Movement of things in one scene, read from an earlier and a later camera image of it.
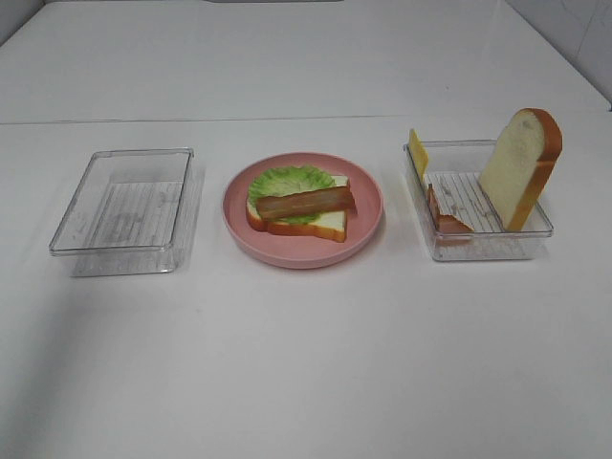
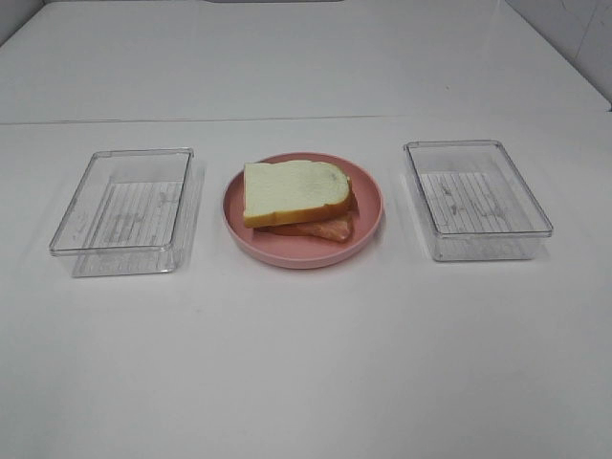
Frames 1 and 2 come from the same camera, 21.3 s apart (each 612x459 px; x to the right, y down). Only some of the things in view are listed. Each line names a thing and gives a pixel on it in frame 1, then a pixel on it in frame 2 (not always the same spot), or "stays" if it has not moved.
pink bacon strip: (446, 224) → (337, 228)
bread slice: (519, 165) → (293, 190)
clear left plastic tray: (132, 212) stays
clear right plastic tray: (460, 216) stays
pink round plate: (303, 252) stays
